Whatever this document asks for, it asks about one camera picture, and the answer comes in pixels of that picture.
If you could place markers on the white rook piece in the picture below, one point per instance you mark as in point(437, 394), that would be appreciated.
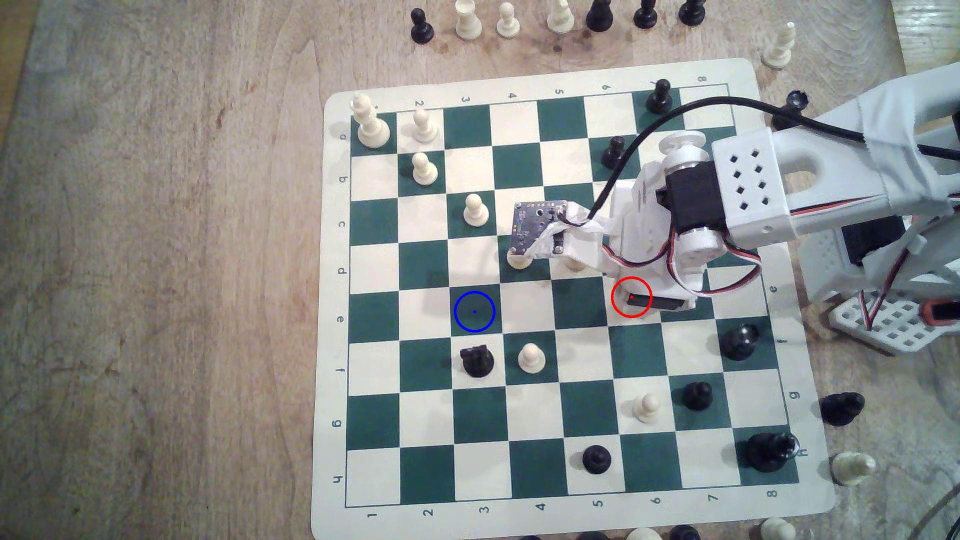
point(468, 21)

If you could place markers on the white chess piece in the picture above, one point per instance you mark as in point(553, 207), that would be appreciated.
point(643, 535)
point(778, 530)

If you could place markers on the white knight piece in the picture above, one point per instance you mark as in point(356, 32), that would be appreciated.
point(575, 265)
point(853, 469)

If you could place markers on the black knight piece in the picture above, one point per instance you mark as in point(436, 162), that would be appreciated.
point(841, 409)

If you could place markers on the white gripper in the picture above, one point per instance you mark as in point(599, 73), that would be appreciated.
point(650, 300)

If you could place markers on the black rook piece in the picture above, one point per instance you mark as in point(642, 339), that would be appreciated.
point(795, 99)

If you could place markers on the black knight on board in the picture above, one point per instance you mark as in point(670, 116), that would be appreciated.
point(478, 362)

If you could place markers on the white bishop piece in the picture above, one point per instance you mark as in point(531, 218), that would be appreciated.
point(780, 46)
point(559, 16)

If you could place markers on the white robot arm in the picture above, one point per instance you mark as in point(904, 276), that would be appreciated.
point(750, 180)

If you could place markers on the black bishop piece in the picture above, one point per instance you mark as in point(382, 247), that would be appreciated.
point(739, 343)

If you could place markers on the white pawn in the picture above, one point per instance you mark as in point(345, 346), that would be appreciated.
point(508, 22)
point(532, 359)
point(424, 127)
point(424, 171)
point(475, 212)
point(519, 262)
point(646, 408)

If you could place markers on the orange table clamp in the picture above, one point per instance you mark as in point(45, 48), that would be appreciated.
point(942, 312)

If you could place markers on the small gripper camera board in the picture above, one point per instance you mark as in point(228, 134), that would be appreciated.
point(534, 225)

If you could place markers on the tall white king piece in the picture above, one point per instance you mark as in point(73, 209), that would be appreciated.
point(373, 127)

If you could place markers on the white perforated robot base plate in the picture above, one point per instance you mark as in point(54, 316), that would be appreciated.
point(892, 326)

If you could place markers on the black queen piece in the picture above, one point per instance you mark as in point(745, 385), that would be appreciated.
point(769, 451)

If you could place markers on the green and white chess mat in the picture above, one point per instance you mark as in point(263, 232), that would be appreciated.
point(525, 420)

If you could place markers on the black pawn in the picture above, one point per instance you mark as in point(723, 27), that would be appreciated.
point(697, 396)
point(613, 154)
point(421, 28)
point(596, 459)
point(659, 100)

